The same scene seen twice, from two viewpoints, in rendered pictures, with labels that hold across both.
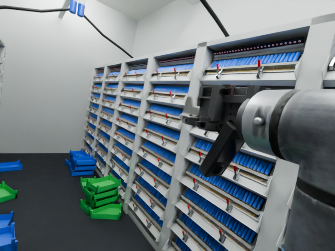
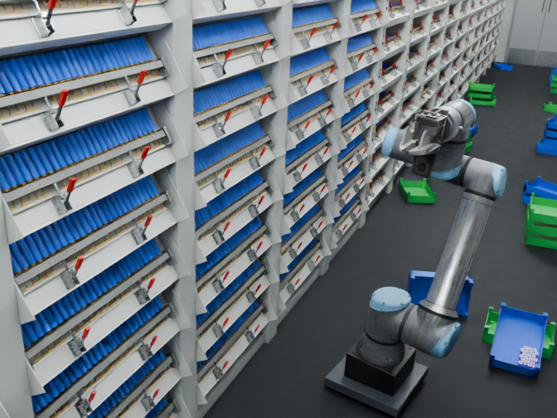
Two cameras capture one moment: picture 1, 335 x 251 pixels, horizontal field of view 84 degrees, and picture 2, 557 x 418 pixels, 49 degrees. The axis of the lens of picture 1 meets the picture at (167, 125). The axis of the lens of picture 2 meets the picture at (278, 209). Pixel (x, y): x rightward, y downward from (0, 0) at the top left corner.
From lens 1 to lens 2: 1.79 m
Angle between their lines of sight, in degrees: 114
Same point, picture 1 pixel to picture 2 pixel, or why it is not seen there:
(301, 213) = (459, 151)
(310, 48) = not seen: outside the picture
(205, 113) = (437, 137)
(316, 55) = not seen: outside the picture
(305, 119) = (467, 120)
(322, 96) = (464, 110)
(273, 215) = (186, 236)
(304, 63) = not seen: outside the picture
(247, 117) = (457, 128)
